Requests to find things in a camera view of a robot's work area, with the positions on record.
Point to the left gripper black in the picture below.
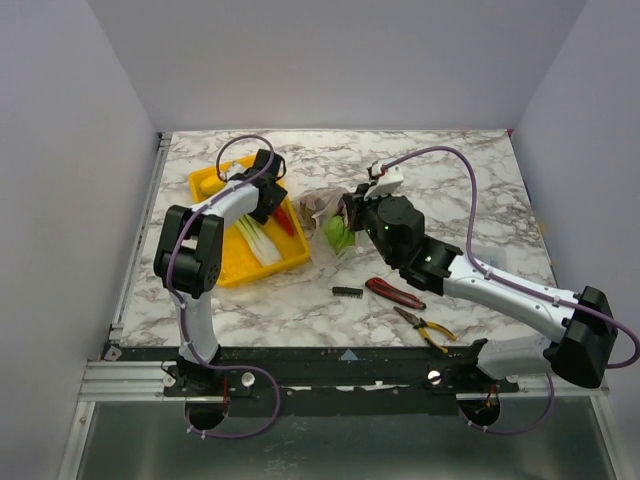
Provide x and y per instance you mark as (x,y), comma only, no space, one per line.
(263,214)

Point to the purple eggplant toy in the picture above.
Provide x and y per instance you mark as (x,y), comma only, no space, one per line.
(309,206)

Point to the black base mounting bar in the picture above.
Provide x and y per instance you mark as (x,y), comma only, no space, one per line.
(251,380)

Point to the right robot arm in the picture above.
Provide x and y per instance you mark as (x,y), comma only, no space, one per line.
(572,337)

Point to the white celery toy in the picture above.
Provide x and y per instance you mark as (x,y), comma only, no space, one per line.
(260,245)

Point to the green cabbage toy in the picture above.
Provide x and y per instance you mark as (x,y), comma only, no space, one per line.
(337,234)

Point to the yellow handled pliers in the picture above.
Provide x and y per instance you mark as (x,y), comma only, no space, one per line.
(423,326)

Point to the yellow lemon toy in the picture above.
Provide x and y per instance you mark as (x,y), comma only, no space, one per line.
(211,185)

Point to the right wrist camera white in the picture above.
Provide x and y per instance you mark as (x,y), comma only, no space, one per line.
(383,181)

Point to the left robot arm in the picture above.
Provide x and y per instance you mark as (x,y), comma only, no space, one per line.
(188,258)

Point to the clear zip top bag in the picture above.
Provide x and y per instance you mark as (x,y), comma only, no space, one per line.
(323,217)

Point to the clear small plastic box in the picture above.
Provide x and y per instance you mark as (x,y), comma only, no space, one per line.
(489,256)

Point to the red black utility knife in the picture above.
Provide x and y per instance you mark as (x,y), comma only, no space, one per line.
(380,287)

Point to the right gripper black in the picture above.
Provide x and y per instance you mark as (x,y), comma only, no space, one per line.
(354,210)

